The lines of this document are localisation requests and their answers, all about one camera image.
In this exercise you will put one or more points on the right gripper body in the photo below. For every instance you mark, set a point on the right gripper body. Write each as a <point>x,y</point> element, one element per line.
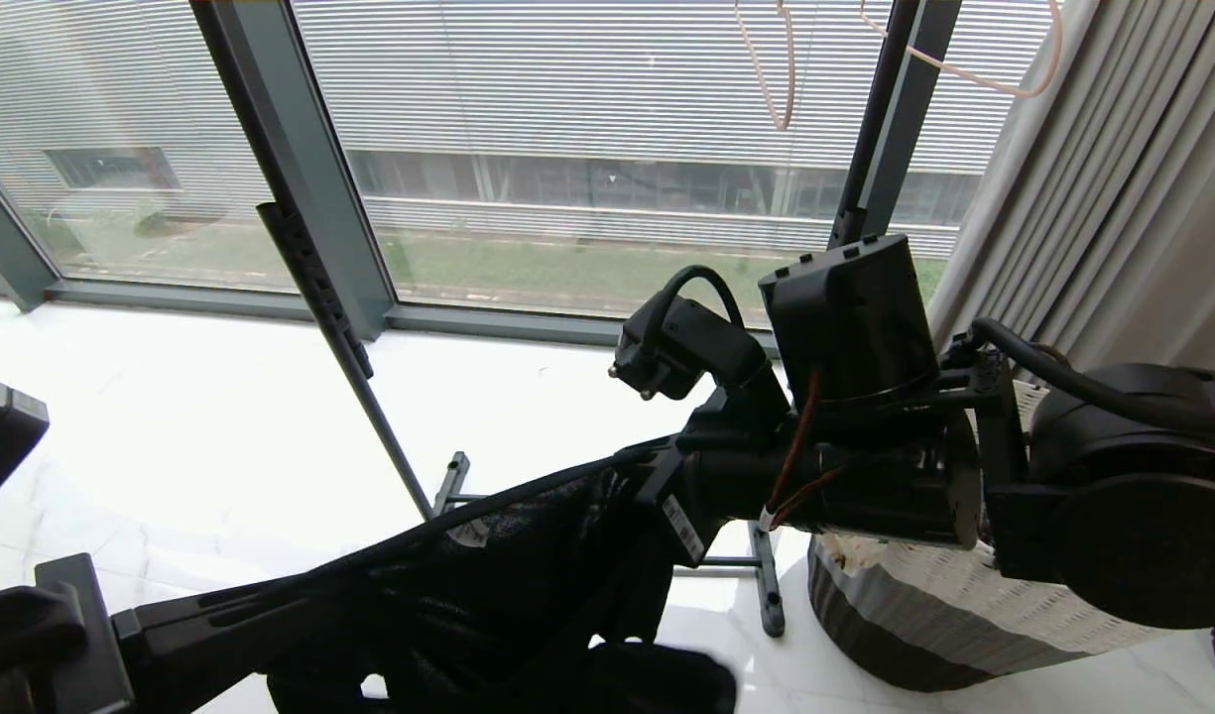
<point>865,486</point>

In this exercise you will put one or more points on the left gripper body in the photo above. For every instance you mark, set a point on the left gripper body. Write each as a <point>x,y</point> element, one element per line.
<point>71,645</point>

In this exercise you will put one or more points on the black garment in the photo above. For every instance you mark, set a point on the black garment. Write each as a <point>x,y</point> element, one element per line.
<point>508,595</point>

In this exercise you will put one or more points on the pink clothes hanger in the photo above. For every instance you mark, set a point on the pink clothes hanger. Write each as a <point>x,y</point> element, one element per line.
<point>790,59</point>
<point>964,74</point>

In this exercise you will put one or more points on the white laundry basket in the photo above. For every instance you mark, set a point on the white laundry basket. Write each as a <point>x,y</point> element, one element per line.
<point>924,615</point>

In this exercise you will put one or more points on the black clothes rack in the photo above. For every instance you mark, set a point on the black clothes rack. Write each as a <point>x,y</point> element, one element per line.
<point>309,273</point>

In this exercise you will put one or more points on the beige curtain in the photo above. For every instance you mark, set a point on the beige curtain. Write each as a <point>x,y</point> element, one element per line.
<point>1113,178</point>

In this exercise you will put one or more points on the window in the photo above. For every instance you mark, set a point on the window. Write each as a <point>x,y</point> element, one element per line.
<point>309,178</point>

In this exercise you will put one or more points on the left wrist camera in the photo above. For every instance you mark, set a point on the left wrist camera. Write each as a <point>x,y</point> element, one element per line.
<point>2,436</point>

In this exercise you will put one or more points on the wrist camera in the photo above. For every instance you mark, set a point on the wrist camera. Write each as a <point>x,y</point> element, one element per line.
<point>2,436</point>
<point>686,342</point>

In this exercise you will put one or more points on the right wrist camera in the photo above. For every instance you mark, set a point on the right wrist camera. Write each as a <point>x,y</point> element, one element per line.
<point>686,342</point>

